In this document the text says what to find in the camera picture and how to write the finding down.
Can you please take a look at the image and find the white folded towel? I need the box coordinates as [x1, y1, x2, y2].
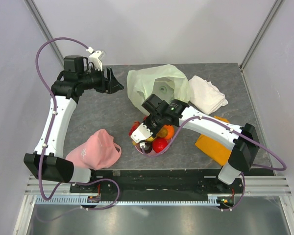
[189, 75, 228, 115]

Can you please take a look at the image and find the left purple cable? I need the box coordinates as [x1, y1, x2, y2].
[35, 37, 121, 222]

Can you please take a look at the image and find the translucent green plastic bag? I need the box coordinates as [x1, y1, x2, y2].
[126, 64, 191, 115]

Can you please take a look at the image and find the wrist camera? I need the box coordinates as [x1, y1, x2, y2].
[86, 47, 105, 71]
[131, 123, 152, 143]

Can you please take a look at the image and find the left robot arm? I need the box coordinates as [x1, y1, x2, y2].
[24, 50, 124, 192]

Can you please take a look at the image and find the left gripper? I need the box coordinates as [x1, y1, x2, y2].
[79, 65, 123, 94]

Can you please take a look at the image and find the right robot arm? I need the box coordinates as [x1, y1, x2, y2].
[131, 94, 259, 193]

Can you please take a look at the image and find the dark purple fake plum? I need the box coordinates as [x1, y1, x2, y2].
[139, 141, 152, 154]

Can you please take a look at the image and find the red strawberry bunch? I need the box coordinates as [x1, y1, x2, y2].
[128, 116, 147, 145]

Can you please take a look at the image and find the pink baseball cap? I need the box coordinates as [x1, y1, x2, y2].
[65, 129, 122, 170]

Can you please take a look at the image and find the pink plate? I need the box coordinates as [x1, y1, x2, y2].
[135, 139, 172, 157]

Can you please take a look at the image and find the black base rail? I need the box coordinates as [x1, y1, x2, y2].
[70, 169, 244, 197]

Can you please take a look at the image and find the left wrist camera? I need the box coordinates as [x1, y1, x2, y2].
[86, 47, 105, 71]

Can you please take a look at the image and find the red fake apple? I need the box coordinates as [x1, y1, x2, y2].
[152, 138, 168, 153]

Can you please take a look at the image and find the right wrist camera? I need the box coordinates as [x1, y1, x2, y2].
[131, 123, 152, 143]

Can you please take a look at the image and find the left aluminium frame post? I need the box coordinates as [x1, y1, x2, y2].
[24, 0, 63, 65]

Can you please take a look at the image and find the orange fake fruit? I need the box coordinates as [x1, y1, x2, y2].
[163, 125, 175, 140]

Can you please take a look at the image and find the aluminium frame post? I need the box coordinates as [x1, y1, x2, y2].
[239, 0, 285, 72]
[24, 0, 63, 65]

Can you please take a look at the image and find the white cable duct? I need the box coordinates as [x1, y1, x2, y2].
[35, 195, 221, 207]

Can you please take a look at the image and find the brown fake kiwi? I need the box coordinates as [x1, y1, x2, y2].
[156, 127, 168, 138]

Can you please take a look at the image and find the right aluminium frame post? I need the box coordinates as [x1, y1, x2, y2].
[239, 0, 285, 72]

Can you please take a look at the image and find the orange folded cloth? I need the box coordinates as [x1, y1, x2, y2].
[195, 116, 232, 166]

